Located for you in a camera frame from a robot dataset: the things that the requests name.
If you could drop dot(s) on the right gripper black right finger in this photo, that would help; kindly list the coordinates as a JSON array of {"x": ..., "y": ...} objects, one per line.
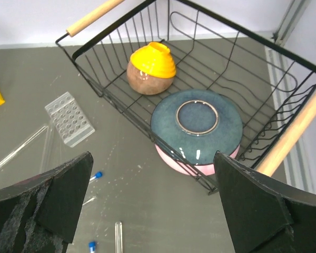
[{"x": 262, "y": 213}]

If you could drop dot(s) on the brown and yellow bowl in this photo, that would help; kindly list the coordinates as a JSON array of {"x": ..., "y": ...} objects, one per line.
[{"x": 151, "y": 69}]

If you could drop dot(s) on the black wire basket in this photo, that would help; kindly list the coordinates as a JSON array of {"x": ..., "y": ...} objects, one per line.
[{"x": 268, "y": 84}]

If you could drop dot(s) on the blue glazed bowl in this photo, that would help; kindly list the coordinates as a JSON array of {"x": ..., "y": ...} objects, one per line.
[{"x": 196, "y": 124}]

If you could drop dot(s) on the clear acrylic tube rack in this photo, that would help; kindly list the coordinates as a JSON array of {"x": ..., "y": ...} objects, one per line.
[{"x": 69, "y": 119}]

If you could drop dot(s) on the blue capped tube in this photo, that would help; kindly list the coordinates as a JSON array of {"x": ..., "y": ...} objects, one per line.
[
  {"x": 96, "y": 176},
  {"x": 92, "y": 247}
]

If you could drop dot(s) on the short clear glass tube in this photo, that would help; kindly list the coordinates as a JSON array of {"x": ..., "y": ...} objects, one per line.
[{"x": 118, "y": 237}]

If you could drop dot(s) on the pink bowl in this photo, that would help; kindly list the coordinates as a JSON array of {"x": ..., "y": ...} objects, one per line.
[{"x": 179, "y": 164}]

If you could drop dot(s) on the long clear glass tube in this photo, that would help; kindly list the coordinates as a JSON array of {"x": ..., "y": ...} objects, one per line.
[{"x": 24, "y": 144}]

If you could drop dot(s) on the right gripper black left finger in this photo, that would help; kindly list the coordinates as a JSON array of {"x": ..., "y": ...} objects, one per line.
[{"x": 40, "y": 214}]

